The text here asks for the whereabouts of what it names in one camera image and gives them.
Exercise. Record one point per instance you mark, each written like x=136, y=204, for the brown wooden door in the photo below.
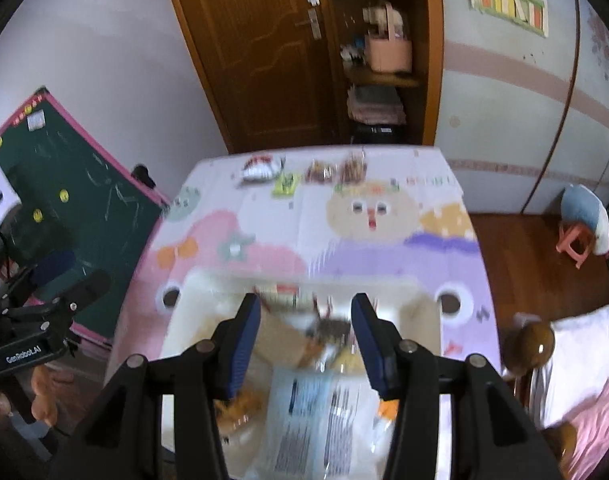
x=266, y=70

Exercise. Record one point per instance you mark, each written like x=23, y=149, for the wooden corner shelf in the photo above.
x=347, y=23

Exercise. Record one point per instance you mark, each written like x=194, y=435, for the wooden bed post knob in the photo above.
x=529, y=348

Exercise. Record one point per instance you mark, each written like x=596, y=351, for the green small snack packet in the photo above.
x=286, y=185

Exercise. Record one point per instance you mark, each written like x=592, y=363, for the pink storage basket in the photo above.
x=387, y=49

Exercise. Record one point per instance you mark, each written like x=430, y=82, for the walnut cake clear bag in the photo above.
x=321, y=172
x=353, y=168

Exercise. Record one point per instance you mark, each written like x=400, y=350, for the white red jujube snack bag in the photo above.
x=262, y=168

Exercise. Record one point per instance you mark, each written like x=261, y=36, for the brown paper snack bag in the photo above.
x=280, y=344

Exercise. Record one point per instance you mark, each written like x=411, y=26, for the white blue label snack bag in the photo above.
x=318, y=426

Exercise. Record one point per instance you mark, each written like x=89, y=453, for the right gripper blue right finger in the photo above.
x=377, y=347

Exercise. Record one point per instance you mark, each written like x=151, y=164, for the black board eraser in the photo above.
x=141, y=174

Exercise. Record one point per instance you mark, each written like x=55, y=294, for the person's left hand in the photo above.
x=45, y=382

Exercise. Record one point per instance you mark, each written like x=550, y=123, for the pink small stool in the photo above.
x=576, y=240

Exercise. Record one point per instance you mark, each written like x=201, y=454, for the white pillow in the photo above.
x=576, y=372

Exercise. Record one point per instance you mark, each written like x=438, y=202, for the cartoon printed table mat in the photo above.
x=407, y=219

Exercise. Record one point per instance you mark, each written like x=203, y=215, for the folded pink towels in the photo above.
x=375, y=105

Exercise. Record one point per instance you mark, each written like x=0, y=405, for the white plastic storage bin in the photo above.
x=209, y=297

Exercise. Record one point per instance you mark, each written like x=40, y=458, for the orange crackers clear pack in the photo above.
x=231, y=415

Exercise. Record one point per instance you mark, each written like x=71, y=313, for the green chalkboard pink frame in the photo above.
x=75, y=196

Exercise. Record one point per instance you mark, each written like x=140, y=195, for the pink bed sheet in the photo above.
x=580, y=443

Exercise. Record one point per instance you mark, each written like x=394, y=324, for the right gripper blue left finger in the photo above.
x=240, y=339

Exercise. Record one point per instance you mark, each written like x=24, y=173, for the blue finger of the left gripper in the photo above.
x=52, y=266
x=86, y=292

